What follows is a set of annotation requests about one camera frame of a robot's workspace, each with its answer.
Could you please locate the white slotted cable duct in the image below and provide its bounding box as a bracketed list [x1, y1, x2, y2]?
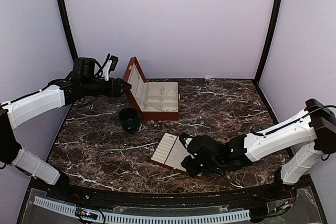
[33, 196, 251, 223]

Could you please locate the black front table rail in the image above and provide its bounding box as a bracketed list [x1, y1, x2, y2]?
[31, 175, 313, 209]

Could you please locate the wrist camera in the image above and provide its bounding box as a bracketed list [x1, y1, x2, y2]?
[101, 54, 119, 81]
[178, 133, 194, 150]

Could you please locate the left black frame post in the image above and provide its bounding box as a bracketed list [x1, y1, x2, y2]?
[57, 0, 78, 63]

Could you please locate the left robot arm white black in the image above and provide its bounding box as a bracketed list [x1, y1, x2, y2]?
[1, 55, 131, 201]

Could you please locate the right black frame post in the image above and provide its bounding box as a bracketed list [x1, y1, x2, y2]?
[254, 0, 281, 86]

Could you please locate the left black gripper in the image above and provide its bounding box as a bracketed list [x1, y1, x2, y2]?
[82, 77, 131, 98]

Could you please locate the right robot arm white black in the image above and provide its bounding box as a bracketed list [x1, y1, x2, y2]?
[178, 99, 335, 200]

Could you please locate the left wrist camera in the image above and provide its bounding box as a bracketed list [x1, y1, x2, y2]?
[101, 54, 119, 81]

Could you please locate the dark green cup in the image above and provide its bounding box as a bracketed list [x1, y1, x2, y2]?
[118, 108, 140, 134]

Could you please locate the red jewelry tray cream insert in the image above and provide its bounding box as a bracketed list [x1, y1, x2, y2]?
[150, 133, 189, 176]

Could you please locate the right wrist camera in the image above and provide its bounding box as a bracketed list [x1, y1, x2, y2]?
[178, 133, 194, 150]

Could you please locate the black frame post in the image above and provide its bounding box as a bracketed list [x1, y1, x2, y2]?
[254, 0, 281, 86]
[57, 0, 78, 63]

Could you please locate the red wooden jewelry box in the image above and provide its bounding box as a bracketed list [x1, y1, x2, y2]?
[123, 57, 180, 121]

